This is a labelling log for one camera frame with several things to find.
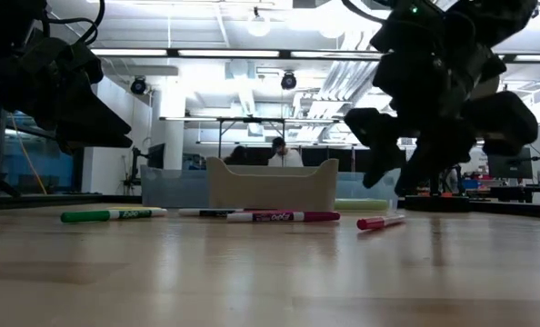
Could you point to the magenta Expo marker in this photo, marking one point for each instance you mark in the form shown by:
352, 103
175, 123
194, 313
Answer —
279, 216

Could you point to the thin red marker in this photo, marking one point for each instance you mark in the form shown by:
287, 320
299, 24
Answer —
370, 223

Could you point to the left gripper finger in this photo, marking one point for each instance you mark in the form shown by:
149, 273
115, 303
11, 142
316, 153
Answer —
88, 113
97, 143

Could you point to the long ceiling light bar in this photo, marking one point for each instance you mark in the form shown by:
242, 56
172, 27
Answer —
229, 53

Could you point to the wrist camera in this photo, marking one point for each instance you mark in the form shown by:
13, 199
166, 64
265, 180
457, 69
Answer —
65, 61
402, 27

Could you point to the smoked translucent plastic bin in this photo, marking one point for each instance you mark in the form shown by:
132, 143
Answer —
170, 188

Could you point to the round white pendant light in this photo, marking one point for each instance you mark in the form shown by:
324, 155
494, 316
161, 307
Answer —
258, 27

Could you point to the blue tinted window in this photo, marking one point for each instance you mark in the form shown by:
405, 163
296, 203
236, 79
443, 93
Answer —
38, 168

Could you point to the black aluminium table frame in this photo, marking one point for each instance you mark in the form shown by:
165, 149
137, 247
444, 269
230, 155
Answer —
70, 200

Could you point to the white opaque plastic bin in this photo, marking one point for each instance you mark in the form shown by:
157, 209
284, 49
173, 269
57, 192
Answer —
272, 191

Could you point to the green Expo marker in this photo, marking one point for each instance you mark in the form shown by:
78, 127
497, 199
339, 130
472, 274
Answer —
83, 216

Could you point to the black Expo marker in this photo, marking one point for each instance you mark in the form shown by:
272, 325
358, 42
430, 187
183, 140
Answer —
215, 212

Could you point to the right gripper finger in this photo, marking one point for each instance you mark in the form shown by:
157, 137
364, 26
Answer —
379, 131
438, 154

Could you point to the blue box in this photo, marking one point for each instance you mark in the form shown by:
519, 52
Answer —
471, 184

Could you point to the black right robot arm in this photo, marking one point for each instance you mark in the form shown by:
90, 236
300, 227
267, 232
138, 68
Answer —
492, 18

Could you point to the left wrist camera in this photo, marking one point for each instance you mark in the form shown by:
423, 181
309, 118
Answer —
65, 61

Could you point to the black ceiling spotlight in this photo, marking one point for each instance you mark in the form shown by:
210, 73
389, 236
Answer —
288, 81
138, 86

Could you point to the person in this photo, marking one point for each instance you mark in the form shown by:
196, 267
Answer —
238, 156
286, 159

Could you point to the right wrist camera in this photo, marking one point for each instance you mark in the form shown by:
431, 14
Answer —
402, 27

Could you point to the black workbench frame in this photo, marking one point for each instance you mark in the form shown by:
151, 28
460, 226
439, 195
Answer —
252, 119

